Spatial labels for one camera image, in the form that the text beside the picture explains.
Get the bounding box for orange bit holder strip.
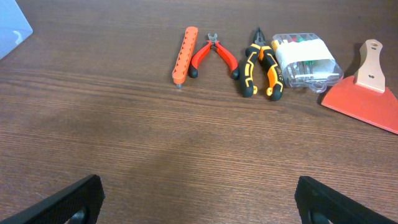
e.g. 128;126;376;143
172;26;198;89

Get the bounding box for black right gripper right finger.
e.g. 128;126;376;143
295;176;397;224

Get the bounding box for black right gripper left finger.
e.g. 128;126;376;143
1;174;105;224

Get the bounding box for orange black handled pliers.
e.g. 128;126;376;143
239;27;285;101

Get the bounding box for red handled small cutters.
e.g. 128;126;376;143
188;32;240;80

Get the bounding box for clear plastic container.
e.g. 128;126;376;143
0;0;33;59

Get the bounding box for red scraper wooden handle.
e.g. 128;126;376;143
320;39;398;135

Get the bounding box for clear screwdriver bit case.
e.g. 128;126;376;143
271;33;343;93

